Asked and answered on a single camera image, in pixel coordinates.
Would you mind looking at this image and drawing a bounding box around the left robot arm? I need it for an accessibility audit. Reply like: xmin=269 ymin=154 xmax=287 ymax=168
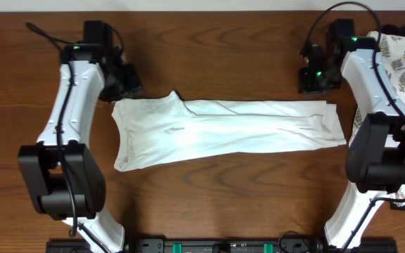
xmin=18 ymin=44 xmax=141 ymax=252

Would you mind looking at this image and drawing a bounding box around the white t-shirt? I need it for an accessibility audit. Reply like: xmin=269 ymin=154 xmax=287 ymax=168
xmin=112 ymin=91 xmax=346 ymax=171

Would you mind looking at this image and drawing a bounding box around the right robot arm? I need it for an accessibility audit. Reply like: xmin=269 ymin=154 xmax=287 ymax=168
xmin=300 ymin=35 xmax=405 ymax=252

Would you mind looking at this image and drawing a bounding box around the black garment under pile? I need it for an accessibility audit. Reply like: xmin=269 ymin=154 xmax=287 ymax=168
xmin=382 ymin=24 xmax=405 ymax=37

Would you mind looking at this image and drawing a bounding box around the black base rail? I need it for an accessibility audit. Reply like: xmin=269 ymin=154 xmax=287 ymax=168
xmin=45 ymin=237 xmax=399 ymax=253

